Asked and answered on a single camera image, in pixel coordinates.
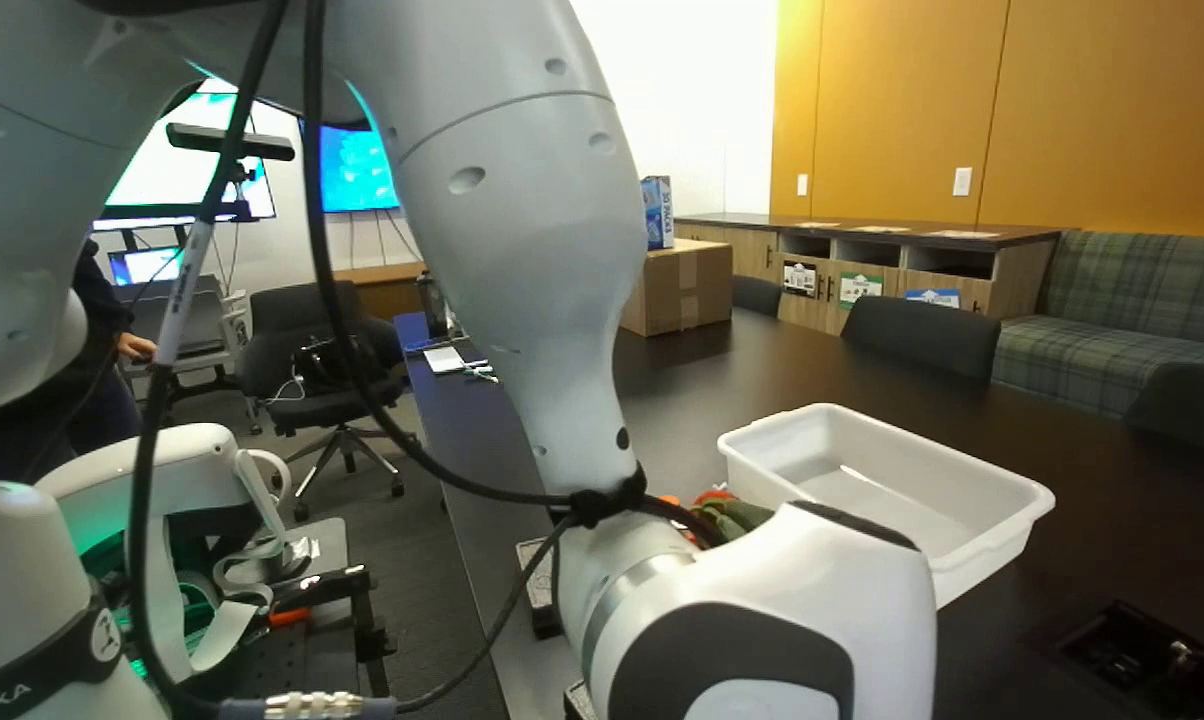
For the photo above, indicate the blue box on cabinet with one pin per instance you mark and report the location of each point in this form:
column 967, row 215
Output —
column 658, row 215

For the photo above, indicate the green plush toy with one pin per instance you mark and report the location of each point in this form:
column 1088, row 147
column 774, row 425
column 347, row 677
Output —
column 742, row 515

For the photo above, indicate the person in dark clothes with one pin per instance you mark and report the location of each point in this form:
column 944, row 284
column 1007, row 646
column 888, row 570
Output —
column 83, row 386

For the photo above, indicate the camera tripod pole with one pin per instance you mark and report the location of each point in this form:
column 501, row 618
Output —
column 198, row 266

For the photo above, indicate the blue lit screen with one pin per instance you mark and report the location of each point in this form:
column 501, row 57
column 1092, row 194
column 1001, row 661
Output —
column 363, row 169

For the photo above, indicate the white plastic bin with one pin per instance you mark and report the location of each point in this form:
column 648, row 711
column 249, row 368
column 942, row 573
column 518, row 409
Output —
column 882, row 481

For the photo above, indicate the green plaid sofa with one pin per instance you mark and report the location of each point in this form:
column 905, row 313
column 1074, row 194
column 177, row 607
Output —
column 1120, row 321

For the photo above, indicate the black office chair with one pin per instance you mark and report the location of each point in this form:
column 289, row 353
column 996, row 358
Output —
column 321, row 366

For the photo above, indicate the white tablet with lit screen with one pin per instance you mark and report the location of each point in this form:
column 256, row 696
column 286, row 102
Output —
column 444, row 362

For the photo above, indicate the black table outlet recess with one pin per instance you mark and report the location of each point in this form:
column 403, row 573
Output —
column 1146, row 661

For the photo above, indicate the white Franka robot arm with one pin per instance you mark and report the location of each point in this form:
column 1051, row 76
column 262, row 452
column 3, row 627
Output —
column 523, row 201

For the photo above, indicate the red plush toy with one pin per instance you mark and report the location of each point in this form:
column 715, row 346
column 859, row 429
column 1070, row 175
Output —
column 673, row 515

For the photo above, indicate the white wall outlet plate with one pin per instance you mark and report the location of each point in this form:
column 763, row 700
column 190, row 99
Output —
column 962, row 182
column 803, row 184

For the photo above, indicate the black stereo camera bar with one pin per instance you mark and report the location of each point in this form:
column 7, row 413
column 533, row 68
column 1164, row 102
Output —
column 234, row 143

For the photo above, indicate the wooden low cabinet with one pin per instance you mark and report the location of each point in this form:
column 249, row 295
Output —
column 894, row 266

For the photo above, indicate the cardboard box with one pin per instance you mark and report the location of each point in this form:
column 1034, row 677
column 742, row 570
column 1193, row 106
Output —
column 680, row 284

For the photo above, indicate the large white lit screen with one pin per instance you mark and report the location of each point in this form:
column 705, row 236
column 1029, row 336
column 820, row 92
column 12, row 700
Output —
column 161, row 175

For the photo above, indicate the black lounge chair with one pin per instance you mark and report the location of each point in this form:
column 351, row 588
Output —
column 923, row 336
column 759, row 297

